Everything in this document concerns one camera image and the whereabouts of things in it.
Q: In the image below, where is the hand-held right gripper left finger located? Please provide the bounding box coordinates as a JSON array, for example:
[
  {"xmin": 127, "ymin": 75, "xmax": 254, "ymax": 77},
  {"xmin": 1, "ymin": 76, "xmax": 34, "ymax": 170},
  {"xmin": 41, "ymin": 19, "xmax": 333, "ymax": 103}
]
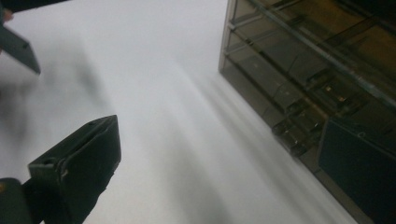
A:
[{"xmin": 27, "ymin": 114, "xmax": 122, "ymax": 224}]

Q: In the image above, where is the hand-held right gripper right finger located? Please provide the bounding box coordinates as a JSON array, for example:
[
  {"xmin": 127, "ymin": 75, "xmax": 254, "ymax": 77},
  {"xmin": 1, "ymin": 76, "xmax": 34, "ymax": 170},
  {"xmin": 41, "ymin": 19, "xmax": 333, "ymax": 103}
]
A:
[{"xmin": 318, "ymin": 117, "xmax": 396, "ymax": 224}]

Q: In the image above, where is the translucent brown drawer cabinet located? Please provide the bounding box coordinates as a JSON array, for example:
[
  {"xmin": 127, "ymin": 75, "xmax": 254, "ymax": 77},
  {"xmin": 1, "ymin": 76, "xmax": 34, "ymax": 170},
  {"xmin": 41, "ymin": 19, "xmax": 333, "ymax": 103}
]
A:
[{"xmin": 218, "ymin": 0, "xmax": 396, "ymax": 224}]

